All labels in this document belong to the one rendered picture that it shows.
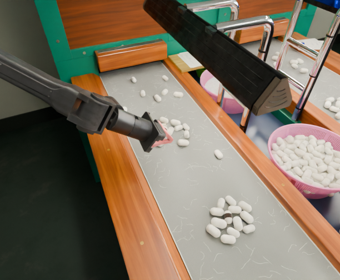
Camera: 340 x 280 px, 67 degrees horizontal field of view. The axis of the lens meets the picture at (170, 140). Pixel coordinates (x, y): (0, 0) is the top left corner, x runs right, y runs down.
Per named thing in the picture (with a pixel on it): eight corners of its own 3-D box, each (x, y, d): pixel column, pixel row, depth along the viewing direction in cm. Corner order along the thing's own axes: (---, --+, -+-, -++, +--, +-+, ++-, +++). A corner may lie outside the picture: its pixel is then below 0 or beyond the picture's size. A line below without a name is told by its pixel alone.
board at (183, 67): (181, 73, 111) (181, 70, 110) (168, 58, 121) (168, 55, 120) (245, 58, 120) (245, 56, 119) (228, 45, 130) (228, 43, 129)
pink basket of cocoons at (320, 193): (327, 226, 70) (344, 208, 64) (244, 171, 84) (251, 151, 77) (360, 173, 84) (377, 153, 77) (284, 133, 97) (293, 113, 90)
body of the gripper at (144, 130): (151, 112, 71) (129, 103, 66) (164, 135, 64) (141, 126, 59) (138, 130, 73) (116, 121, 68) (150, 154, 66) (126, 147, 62)
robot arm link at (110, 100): (77, 130, 56) (94, 96, 54) (66, 109, 64) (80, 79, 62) (123, 144, 64) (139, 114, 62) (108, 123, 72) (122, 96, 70)
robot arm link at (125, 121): (105, 133, 59) (117, 111, 57) (97, 119, 64) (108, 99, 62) (130, 140, 63) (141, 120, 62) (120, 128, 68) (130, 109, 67)
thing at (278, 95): (255, 118, 46) (266, 83, 41) (143, 10, 87) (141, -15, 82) (290, 107, 49) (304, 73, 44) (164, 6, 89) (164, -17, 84)
